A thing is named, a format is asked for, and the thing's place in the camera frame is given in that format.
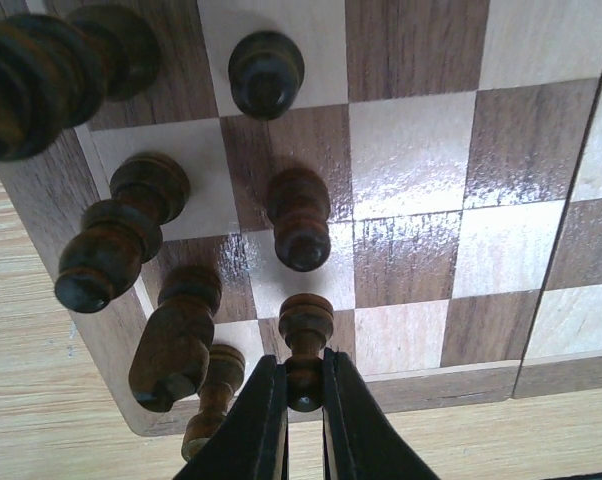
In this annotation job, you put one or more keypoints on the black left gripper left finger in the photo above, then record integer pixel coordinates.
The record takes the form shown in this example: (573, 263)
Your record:
(252, 442)

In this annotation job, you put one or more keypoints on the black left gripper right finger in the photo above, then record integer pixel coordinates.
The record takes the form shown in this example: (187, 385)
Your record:
(358, 440)

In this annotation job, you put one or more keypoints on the dark pawn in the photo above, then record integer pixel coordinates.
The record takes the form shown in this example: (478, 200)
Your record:
(306, 325)
(266, 71)
(298, 206)

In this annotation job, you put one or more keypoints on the wooden chess board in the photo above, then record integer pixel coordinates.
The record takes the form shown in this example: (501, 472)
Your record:
(461, 146)

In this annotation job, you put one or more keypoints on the dark pawn on board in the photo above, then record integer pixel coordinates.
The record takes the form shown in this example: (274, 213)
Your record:
(266, 71)

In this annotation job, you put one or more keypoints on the dark rook corner piece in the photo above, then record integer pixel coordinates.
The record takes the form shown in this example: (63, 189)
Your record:
(225, 375)

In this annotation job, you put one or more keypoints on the dark knight lower piece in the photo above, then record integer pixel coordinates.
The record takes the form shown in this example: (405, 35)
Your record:
(173, 354)

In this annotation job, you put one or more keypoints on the dark bishop lower piece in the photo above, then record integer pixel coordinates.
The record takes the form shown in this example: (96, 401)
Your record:
(118, 235)

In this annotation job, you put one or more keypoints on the dark king piece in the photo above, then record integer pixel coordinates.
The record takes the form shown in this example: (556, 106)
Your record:
(55, 73)

